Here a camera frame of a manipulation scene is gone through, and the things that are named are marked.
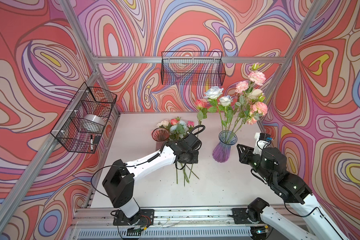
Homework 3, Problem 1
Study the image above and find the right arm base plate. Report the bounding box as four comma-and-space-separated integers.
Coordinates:
232, 208, 259, 225

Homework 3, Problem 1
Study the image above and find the black wire basket wall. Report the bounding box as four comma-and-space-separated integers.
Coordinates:
161, 50, 226, 87
51, 83, 117, 154

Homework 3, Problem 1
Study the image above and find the blue white rose stem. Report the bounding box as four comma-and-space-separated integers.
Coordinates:
218, 95, 234, 143

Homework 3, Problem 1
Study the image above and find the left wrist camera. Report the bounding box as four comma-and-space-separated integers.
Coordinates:
184, 125, 206, 145

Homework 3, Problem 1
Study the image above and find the pink carnation stem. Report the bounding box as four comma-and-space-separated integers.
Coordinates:
235, 63, 266, 113

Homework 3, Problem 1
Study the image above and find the light blue carnation stem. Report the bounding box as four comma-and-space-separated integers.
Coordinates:
170, 120, 188, 140

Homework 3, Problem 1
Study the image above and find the purple glass vase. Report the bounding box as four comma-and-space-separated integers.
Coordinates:
213, 130, 238, 163

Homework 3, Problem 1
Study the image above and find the black wire basket back wall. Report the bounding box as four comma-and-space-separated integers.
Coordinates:
161, 50, 226, 87

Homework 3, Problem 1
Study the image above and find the red pink rose stem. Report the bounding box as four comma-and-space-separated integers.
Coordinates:
171, 118, 181, 126

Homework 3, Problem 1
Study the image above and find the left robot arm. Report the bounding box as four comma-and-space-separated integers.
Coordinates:
102, 133, 202, 219

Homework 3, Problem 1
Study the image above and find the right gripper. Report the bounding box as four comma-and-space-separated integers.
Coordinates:
236, 143, 274, 184

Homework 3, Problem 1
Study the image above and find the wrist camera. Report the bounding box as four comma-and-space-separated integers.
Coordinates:
254, 133, 273, 155
184, 125, 206, 145

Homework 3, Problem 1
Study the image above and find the large salmon pink rose stem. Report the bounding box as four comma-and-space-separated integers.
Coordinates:
195, 99, 208, 125

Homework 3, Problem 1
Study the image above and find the black wire basket left wall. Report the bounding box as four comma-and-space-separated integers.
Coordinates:
51, 83, 117, 154

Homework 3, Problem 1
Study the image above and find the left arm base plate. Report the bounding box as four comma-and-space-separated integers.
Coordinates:
111, 209, 155, 227

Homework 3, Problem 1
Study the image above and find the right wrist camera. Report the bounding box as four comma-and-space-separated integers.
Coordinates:
254, 133, 273, 155

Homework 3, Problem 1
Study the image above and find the pink grey glass vase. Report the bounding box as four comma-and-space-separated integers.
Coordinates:
152, 128, 170, 151

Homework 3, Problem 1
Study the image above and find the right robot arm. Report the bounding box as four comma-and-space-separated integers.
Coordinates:
233, 145, 347, 240

